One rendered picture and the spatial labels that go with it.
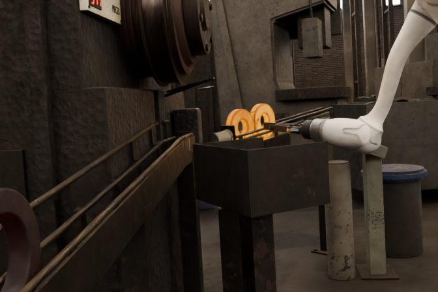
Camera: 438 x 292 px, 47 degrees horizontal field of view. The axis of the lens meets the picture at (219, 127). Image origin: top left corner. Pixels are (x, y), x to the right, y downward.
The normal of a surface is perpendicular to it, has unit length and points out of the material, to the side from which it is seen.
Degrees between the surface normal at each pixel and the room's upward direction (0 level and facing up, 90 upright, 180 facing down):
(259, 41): 90
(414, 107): 90
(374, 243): 90
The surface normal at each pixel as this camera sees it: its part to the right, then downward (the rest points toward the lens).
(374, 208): -0.13, 0.06
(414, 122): 0.13, 0.04
